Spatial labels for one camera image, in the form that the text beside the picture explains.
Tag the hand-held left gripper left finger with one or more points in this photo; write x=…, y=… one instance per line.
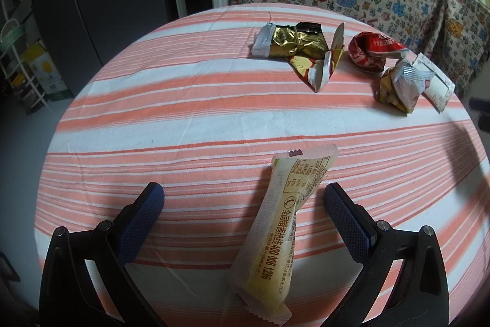
x=141, y=223

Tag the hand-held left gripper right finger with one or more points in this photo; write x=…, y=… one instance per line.
x=346, y=223

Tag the long yellow snack wrapper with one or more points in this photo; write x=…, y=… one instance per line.
x=275, y=231

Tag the gold white crumpled wrapper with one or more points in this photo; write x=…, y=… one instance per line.
x=398, y=87

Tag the green white box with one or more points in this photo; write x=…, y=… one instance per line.
x=59, y=90

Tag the torn red gold wrapper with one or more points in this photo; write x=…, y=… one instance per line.
x=325, y=66

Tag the flat white packet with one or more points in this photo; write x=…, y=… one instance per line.
x=436, y=85

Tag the red crumpled wrapper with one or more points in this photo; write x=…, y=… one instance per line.
x=369, y=51

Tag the yellow cardboard box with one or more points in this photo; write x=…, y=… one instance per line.
x=42, y=66

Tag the gold foil wrapper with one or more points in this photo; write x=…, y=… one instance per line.
x=294, y=41

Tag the white storage rack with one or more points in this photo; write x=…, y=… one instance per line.
x=15, y=51

